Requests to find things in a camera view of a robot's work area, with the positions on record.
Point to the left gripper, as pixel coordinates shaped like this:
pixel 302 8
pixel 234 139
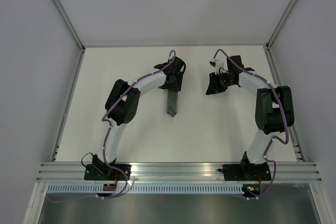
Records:
pixel 177 86

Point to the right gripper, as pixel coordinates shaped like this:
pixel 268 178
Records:
pixel 213 87

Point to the grey cloth napkin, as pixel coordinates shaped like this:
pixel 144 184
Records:
pixel 171 103

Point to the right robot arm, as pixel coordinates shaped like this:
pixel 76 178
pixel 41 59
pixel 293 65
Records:
pixel 274 115

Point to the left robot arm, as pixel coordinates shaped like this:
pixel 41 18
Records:
pixel 122 104

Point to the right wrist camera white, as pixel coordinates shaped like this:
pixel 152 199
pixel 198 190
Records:
pixel 218 65

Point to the right side aluminium rail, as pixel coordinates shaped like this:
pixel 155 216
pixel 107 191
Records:
pixel 288 105

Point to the aluminium rail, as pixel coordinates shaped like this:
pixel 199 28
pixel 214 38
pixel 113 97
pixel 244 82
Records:
pixel 163 172
pixel 63 118
pixel 288 105

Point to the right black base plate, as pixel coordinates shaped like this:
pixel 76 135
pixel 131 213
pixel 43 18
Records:
pixel 248 173

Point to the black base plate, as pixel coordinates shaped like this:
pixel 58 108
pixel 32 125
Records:
pixel 120 171
pixel 248 173

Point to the white slotted cable duct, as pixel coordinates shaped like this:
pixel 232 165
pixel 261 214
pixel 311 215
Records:
pixel 143 188

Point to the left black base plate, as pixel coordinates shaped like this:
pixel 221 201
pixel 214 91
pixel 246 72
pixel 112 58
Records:
pixel 120 171

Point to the right aluminium frame post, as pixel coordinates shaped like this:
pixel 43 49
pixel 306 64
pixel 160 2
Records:
pixel 281 22

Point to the aluminium frame post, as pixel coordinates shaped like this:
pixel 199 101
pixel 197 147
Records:
pixel 281 22
pixel 61 11

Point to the left side aluminium rail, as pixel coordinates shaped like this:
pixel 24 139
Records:
pixel 63 118

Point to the left aluminium frame post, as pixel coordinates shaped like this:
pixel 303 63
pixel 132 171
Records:
pixel 61 11

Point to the aluminium front rail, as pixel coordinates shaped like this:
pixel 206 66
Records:
pixel 163 172

